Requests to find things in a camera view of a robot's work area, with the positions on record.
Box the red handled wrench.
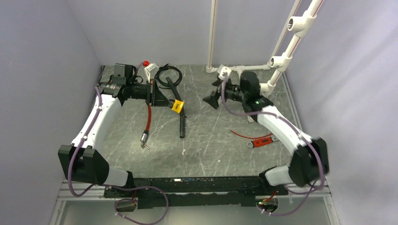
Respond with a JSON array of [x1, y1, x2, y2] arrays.
[[246, 135, 279, 148]]

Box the white pvc pipe frame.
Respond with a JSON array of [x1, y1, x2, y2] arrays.
[[206, 0, 324, 95]]

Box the small silver keys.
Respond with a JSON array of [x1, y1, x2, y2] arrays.
[[140, 142, 150, 150]]

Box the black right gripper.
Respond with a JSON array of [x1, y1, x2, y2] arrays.
[[202, 78, 247, 110]]

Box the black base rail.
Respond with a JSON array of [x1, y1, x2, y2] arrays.
[[104, 176, 288, 209]]

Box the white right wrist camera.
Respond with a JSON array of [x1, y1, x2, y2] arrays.
[[217, 65, 232, 80]]

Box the black corrugated hose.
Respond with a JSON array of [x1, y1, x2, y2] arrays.
[[165, 76, 187, 139]]

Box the red cable bike lock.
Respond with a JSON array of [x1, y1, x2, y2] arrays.
[[140, 104, 153, 144]]

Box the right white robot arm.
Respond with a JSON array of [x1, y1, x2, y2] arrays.
[[203, 66, 329, 195]]

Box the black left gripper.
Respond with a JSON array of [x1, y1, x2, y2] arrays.
[[127, 79, 173, 107]]

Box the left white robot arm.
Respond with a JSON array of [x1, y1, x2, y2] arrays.
[[58, 61, 173, 197]]

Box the yellow padlock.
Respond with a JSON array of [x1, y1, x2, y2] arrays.
[[170, 99, 184, 114]]

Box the coiled black cable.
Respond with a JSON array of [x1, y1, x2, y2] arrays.
[[154, 64, 183, 90]]

